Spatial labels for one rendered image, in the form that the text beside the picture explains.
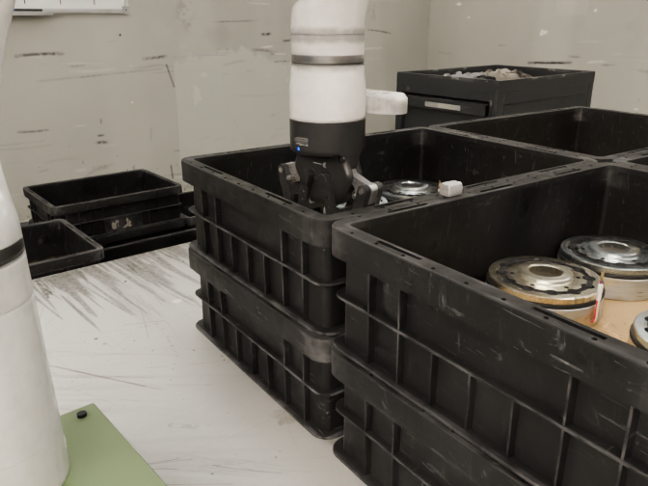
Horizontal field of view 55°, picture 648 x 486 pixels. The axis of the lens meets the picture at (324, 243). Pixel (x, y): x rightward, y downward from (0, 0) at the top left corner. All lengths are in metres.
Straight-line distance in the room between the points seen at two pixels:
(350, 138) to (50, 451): 0.36
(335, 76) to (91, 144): 3.04
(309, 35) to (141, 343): 0.44
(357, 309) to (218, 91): 3.41
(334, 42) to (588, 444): 0.39
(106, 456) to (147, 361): 0.27
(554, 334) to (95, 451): 0.35
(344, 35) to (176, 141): 3.21
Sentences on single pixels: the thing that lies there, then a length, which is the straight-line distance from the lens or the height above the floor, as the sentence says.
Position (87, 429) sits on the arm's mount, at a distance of 0.57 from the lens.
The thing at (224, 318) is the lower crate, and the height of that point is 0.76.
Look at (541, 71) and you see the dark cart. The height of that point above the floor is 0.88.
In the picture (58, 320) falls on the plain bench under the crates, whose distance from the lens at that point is 0.92.
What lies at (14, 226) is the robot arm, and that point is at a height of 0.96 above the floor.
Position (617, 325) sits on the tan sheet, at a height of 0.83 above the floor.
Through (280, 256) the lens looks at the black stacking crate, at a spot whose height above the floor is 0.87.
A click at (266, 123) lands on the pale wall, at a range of 4.07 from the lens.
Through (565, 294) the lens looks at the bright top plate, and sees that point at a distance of 0.57.
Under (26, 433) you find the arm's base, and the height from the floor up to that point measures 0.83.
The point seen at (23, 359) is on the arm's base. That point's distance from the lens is 0.45.
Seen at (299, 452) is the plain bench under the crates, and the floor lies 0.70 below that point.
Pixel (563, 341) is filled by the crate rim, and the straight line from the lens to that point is 0.35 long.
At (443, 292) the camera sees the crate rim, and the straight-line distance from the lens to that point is 0.40.
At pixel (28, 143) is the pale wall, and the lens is 3.47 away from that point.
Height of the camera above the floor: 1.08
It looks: 20 degrees down
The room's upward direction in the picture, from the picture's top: straight up
